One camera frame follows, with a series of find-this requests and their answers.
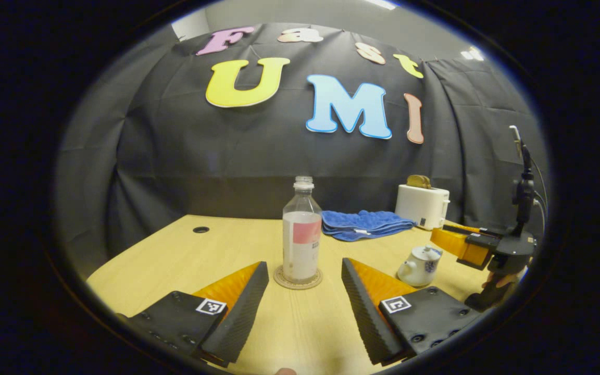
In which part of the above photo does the clear plastic water bottle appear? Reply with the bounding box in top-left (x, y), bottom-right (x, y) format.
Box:
top-left (282, 176), bottom-right (323, 284)

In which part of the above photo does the black backdrop cloth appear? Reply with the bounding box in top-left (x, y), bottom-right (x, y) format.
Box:
top-left (55, 22), bottom-right (548, 266)

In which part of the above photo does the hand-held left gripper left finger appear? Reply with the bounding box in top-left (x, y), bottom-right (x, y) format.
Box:
top-left (118, 261), bottom-right (270, 368)

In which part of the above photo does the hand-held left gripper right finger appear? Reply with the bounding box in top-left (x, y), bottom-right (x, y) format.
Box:
top-left (341, 257), bottom-right (483, 366)

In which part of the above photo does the folded blue towel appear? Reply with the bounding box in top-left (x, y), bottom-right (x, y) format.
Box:
top-left (321, 210), bottom-right (417, 242)

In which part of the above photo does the round brown coaster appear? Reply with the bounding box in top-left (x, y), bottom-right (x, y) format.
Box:
top-left (273, 265), bottom-right (323, 290)

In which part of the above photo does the white toaster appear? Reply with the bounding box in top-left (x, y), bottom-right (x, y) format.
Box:
top-left (395, 184), bottom-right (451, 231)

